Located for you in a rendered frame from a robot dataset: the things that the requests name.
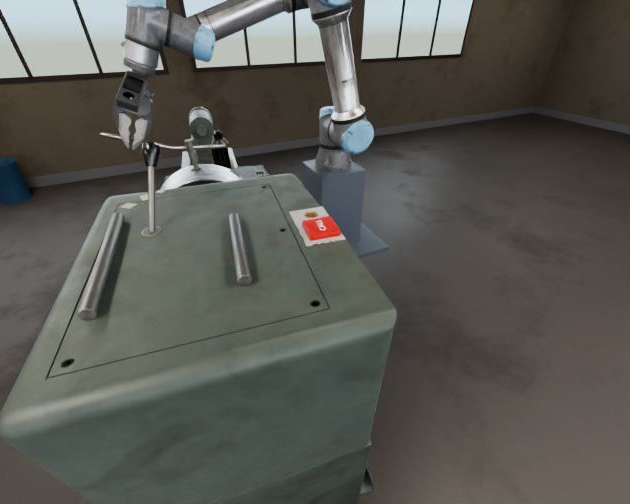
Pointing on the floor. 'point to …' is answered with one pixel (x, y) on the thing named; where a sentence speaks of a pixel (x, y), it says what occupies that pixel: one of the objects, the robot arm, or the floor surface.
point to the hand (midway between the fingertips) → (130, 145)
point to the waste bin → (4, 180)
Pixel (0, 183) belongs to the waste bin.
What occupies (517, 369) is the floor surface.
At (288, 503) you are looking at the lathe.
